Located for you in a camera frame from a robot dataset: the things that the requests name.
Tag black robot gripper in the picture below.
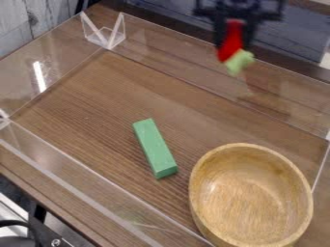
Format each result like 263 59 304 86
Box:
192 0 285 48

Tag red plush strawberry toy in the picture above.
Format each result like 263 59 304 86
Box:
216 20 255 76

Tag clear acrylic tray walls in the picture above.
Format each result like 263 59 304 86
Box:
0 6 330 247

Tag green rectangular block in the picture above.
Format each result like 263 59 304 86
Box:
132 119 177 179

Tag round wooden bowl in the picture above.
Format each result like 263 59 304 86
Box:
188 143 312 247

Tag clear acrylic corner bracket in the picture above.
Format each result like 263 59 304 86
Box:
80 13 126 50

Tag black table leg bracket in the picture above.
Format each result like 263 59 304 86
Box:
28 204 74 247

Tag black cable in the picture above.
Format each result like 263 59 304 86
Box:
0 219 40 247

